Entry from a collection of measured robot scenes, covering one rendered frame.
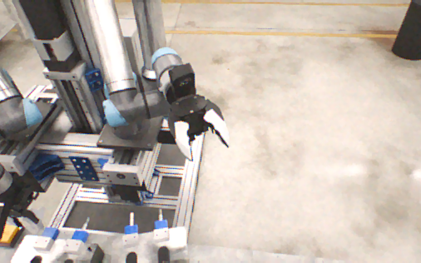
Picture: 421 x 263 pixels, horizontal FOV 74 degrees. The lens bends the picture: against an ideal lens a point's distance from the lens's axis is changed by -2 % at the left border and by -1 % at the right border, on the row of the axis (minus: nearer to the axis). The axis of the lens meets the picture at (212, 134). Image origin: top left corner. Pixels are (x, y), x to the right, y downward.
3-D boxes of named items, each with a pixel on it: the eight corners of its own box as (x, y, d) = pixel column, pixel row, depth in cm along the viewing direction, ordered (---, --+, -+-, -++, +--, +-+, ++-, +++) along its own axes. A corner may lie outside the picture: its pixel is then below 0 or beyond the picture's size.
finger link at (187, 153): (197, 175, 53) (195, 138, 59) (191, 156, 49) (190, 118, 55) (180, 177, 53) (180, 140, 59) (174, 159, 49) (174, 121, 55)
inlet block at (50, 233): (56, 217, 105) (51, 210, 101) (69, 219, 104) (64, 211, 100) (38, 252, 96) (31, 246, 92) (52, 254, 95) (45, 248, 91)
